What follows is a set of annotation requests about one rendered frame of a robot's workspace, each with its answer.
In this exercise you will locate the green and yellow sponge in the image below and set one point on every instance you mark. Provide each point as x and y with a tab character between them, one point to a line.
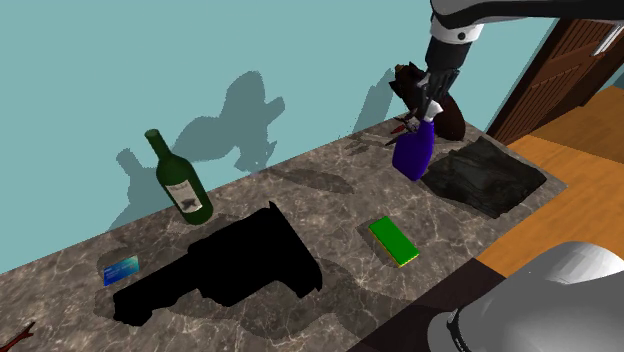
392	240

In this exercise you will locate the blue spray bottle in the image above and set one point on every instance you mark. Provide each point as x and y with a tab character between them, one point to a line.
414	151

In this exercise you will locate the black folded cloth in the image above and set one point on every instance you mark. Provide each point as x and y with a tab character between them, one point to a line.
482	178

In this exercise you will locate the brown wooden door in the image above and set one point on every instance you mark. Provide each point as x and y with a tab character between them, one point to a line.
551	73

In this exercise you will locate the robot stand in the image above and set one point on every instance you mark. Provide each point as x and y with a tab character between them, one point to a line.
419	317

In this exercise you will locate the green wine bottle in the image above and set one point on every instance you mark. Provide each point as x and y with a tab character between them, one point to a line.
183	187

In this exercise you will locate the blue card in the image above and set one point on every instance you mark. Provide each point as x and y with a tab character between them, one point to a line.
121	270

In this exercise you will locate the red-brown twig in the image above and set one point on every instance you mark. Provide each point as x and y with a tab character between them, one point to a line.
17	336

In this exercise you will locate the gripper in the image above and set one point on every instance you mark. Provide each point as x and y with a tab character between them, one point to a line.
446	54

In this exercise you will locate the dark brown figure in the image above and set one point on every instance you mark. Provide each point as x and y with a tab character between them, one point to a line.
451	122

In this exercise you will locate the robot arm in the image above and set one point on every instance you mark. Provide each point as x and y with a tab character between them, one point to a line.
560	302

